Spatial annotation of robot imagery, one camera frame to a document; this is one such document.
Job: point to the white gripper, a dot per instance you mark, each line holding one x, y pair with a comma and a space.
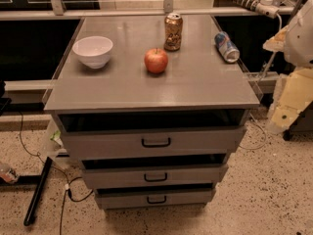
300, 38

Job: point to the grey drawer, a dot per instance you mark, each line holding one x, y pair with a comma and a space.
98, 136
154, 196
154, 171

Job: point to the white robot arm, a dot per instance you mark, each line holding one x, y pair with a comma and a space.
295, 40

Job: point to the grey top drawer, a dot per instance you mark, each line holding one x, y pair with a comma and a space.
98, 136

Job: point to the grey drawer cabinet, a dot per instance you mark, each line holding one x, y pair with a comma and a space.
196, 77

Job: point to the grey bottom drawer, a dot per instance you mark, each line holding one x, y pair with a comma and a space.
154, 196

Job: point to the blue soda can lying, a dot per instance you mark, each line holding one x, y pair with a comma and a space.
226, 47

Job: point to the white power strip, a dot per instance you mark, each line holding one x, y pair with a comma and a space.
261, 7

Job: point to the gold soda can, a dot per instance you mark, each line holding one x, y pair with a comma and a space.
173, 25

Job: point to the red apple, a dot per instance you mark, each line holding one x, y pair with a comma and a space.
156, 60

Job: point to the white ceramic bowl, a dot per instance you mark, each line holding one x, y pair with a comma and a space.
93, 51

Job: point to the black metal bar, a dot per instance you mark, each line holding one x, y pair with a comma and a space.
40, 183

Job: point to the plastic bottle on floor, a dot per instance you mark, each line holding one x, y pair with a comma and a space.
8, 174

